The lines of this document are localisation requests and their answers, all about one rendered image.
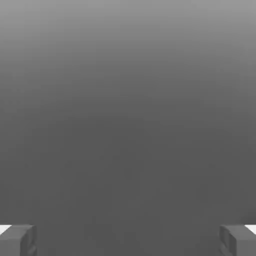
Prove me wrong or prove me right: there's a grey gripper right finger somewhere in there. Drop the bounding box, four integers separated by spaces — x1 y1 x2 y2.
218 224 256 256

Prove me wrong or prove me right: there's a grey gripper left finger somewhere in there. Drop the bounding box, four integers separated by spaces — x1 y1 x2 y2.
0 224 38 256

